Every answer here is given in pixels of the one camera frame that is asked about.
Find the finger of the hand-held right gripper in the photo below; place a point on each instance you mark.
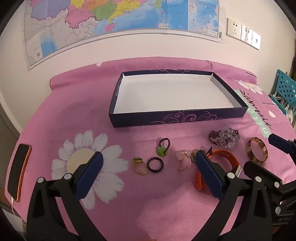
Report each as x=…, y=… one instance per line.
x=278, y=141
x=259, y=170

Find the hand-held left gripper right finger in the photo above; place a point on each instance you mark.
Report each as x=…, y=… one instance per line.
x=207, y=169

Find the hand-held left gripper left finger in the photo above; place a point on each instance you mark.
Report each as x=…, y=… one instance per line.
x=92, y=169

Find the tortoiseshell bangle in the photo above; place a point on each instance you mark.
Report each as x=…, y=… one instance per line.
x=264, y=150

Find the orange smart watch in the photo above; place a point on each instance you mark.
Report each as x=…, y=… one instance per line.
x=223, y=154

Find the green pendant dark bead loop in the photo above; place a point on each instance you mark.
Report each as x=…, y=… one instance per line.
x=162, y=150

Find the dark blue cardboard box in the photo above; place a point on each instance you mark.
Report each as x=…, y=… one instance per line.
x=175, y=97

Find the blue perforated plastic crate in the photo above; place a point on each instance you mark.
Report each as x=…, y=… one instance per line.
x=285, y=85

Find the pink floral blanket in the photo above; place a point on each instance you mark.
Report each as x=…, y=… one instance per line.
x=76, y=111

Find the orange-cased smartphone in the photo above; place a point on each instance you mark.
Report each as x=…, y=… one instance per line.
x=18, y=171

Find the white wall socket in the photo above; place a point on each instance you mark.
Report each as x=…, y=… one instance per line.
x=256, y=40
x=246, y=34
x=234, y=27

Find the wall map poster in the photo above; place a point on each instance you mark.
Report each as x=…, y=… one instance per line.
x=115, y=23

